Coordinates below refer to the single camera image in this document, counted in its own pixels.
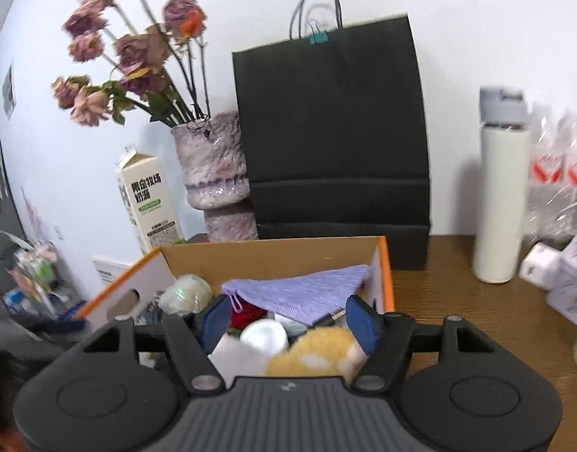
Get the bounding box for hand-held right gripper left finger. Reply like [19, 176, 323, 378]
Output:
[81, 294, 233, 394]

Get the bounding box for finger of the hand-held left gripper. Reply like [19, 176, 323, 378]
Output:
[15, 316, 89, 340]

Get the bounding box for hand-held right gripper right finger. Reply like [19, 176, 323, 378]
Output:
[346, 294, 496, 394]

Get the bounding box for white round lid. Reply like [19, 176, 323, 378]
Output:
[240, 319, 289, 356]

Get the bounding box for yellow plush toy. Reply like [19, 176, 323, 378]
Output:
[265, 326, 369, 377]

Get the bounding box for purple cloth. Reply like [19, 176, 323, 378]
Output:
[221, 264, 371, 325]

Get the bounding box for orange-edged cardboard box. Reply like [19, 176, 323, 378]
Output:
[74, 235, 395, 387]

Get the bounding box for red fabric rose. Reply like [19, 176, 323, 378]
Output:
[229, 300, 267, 331]

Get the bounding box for clear tape roll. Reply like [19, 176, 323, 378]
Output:
[158, 273, 213, 316]

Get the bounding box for white paper packet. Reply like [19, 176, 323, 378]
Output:
[208, 334, 270, 388]

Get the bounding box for wooden desk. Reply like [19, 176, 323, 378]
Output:
[185, 233, 577, 452]

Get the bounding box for white green milk carton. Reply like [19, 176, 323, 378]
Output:
[114, 144, 186, 256]

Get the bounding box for pink marbled ceramic vase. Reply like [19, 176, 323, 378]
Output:
[171, 110, 259, 243]

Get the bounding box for white charger cube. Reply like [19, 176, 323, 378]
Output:
[519, 242, 561, 291]

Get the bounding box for white thermos bottle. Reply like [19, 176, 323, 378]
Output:
[473, 85, 531, 284]

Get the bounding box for black paper bag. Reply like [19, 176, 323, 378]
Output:
[232, 0, 431, 271]

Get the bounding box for white printed tin box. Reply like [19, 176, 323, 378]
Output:
[547, 231, 577, 327]

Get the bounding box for clear plastic bag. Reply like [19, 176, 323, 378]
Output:
[524, 104, 577, 246]

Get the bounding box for dried pink flowers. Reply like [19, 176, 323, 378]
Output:
[52, 0, 211, 128]

